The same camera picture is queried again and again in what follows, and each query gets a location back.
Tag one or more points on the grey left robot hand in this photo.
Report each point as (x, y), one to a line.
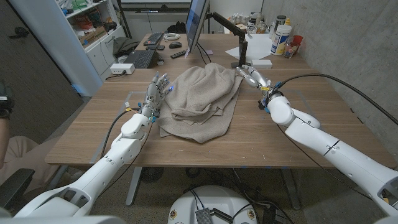
(154, 96)

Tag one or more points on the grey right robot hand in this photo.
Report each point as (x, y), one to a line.
(256, 77)

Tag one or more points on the person forearm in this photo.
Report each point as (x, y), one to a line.
(3, 140)

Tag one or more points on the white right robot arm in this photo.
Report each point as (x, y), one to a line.
(326, 146)

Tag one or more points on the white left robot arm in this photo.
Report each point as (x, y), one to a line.
(121, 152)

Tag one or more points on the beige coat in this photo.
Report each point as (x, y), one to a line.
(199, 99)

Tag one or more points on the small flat white box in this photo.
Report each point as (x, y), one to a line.
(261, 63)

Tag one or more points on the white paper sheet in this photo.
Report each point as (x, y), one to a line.
(256, 46)

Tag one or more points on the black keyboard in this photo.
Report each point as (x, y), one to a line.
(140, 58)
(153, 39)

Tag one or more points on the white power box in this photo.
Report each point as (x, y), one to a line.
(122, 68)

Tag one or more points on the clear glass jar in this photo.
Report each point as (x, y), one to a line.
(290, 50)

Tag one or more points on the white wipes canister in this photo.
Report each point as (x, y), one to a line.
(280, 40)

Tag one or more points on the black remote control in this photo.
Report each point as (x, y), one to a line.
(178, 54)

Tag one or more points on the black computer mouse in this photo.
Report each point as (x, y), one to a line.
(175, 45)

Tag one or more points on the red cup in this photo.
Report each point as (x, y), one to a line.
(298, 40)

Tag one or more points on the olive green jacket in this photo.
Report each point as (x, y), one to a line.
(124, 45)

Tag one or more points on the black bag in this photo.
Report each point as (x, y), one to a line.
(177, 28)

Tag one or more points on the computer monitor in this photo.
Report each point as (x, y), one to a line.
(196, 21)

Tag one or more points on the cardboard box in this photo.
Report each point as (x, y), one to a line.
(91, 35)

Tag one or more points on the grey metal table leg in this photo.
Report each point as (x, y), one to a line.
(290, 189)
(133, 186)

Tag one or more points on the white shelf cabinet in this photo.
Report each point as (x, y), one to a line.
(62, 43)

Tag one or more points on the white robot torso base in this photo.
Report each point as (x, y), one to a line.
(214, 199)

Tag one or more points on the beige trousers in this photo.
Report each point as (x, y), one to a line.
(28, 161)

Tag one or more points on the black chair armrest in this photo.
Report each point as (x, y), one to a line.
(14, 186)

